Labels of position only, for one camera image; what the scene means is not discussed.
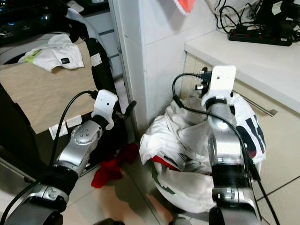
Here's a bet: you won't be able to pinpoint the black washing machine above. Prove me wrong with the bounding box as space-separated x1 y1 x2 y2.
0 0 120 180

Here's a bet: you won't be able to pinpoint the white paper label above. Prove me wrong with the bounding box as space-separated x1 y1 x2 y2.
48 124 68 140
66 115 82 128

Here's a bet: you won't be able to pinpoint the black grey washer lid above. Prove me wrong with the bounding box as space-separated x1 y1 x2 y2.
66 7 114 97

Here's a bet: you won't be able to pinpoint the black power strip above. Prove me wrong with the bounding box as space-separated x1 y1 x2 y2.
228 27 294 47

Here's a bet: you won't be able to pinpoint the red white hanging cloth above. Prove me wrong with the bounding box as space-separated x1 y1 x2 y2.
172 0 197 14

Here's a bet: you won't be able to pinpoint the white drawer cabinet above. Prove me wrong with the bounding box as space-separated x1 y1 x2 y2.
81 8 123 90

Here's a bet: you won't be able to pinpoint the small white garment black label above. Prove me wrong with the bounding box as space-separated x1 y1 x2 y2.
18 34 86 72

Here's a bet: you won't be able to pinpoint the white garment red green trim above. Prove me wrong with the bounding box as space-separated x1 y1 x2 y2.
140 117 216 214

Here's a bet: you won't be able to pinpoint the black left robot foot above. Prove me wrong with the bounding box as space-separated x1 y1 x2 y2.
98 217 126 225

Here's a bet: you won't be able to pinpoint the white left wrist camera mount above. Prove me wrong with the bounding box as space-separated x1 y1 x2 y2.
93 89 119 131

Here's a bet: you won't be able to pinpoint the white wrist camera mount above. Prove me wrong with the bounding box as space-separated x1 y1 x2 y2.
93 89 119 131
201 65 237 106

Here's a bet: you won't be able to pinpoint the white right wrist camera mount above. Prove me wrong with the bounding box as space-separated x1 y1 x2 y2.
201 65 237 106

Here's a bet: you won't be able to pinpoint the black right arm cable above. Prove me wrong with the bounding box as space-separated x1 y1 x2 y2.
172 72 282 225

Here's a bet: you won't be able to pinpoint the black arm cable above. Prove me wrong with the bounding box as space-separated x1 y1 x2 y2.
1 90 99 225
172 72 282 225

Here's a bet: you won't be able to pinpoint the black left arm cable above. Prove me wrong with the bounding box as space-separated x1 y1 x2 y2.
1 90 99 225

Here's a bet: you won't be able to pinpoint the silver cabinet handle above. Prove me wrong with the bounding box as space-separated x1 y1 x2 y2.
245 90 278 117

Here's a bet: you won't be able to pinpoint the tangled black power cables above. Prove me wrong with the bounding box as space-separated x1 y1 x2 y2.
215 0 300 34

